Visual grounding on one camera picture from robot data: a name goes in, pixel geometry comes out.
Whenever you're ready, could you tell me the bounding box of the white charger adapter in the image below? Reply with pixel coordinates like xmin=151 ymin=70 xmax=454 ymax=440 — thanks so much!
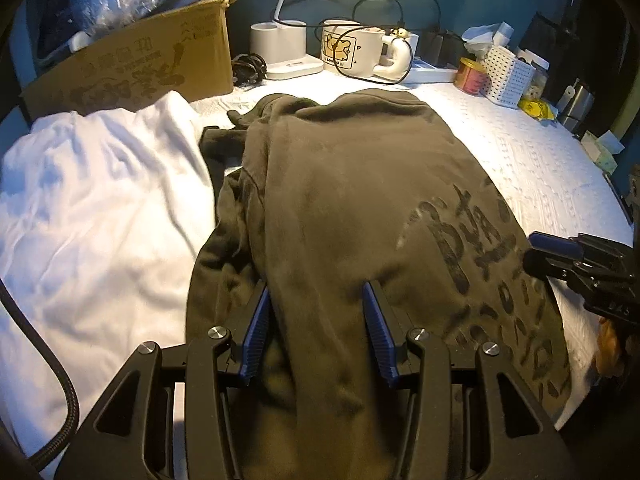
xmin=395 ymin=30 xmax=420 ymax=61

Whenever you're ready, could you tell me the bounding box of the cream cartoon mug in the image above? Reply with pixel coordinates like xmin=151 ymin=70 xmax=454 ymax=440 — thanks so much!
xmin=320 ymin=19 xmax=412 ymax=85

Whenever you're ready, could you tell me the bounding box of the brown printed t-shirt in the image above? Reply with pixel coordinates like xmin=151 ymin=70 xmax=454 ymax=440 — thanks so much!
xmin=185 ymin=87 xmax=573 ymax=480

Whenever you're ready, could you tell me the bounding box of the steel tumbler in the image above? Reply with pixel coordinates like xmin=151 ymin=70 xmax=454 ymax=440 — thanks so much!
xmin=556 ymin=79 xmax=596 ymax=136

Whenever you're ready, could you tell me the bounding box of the red can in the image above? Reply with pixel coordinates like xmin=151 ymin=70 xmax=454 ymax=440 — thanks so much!
xmin=454 ymin=56 xmax=488 ymax=96

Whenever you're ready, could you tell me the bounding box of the yellow snack bag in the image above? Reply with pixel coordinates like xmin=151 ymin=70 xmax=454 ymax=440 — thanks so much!
xmin=517 ymin=97 xmax=558 ymax=121

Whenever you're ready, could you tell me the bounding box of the glass jar with white lid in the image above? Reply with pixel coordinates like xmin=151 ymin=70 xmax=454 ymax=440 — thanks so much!
xmin=520 ymin=50 xmax=551 ymax=101

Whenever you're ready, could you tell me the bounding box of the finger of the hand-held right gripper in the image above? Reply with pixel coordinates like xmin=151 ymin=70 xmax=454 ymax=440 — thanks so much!
xmin=529 ymin=230 xmax=586 ymax=259
xmin=522 ymin=248 xmax=573 ymax=281

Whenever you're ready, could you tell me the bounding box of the black braided cable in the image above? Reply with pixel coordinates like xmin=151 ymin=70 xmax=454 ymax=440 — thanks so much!
xmin=0 ymin=275 xmax=81 ymax=480

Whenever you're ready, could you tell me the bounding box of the black charger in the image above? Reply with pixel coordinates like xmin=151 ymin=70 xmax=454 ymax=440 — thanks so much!
xmin=425 ymin=29 xmax=453 ymax=67

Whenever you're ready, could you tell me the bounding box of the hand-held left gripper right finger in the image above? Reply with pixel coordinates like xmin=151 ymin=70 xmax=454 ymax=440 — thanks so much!
xmin=361 ymin=280 xmax=583 ymax=480

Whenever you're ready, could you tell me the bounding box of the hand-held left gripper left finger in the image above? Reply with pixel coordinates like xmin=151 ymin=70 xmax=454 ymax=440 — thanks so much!
xmin=52 ymin=280 xmax=273 ymax=480

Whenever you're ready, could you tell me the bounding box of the printed cardboard box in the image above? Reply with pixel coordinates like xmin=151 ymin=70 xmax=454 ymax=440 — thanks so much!
xmin=20 ymin=0 xmax=236 ymax=121

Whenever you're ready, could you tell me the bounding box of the white power strip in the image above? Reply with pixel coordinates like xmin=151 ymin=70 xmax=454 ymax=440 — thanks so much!
xmin=405 ymin=57 xmax=463 ymax=85

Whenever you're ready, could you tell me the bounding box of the white perforated basket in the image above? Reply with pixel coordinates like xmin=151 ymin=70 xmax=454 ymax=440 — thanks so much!
xmin=480 ymin=44 xmax=537 ymax=109

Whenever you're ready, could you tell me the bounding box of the green tissue box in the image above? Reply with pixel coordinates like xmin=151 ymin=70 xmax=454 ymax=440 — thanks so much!
xmin=580 ymin=130 xmax=626 ymax=171

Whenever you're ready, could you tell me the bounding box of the white lamp base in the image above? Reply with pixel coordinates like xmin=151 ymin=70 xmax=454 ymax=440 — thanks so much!
xmin=250 ymin=0 xmax=325 ymax=81

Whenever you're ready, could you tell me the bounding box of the black cable bundle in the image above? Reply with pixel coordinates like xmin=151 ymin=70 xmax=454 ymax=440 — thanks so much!
xmin=232 ymin=53 xmax=268 ymax=86

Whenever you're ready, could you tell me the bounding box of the crumpled white tissue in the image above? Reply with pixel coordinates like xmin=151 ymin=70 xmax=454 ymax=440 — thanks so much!
xmin=461 ymin=21 xmax=513 ymax=56

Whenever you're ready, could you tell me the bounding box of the white garment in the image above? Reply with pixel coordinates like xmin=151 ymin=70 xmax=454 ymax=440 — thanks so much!
xmin=0 ymin=91 xmax=221 ymax=471

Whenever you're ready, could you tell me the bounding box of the person's right hand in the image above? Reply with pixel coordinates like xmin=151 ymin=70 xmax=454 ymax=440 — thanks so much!
xmin=597 ymin=317 xmax=623 ymax=378

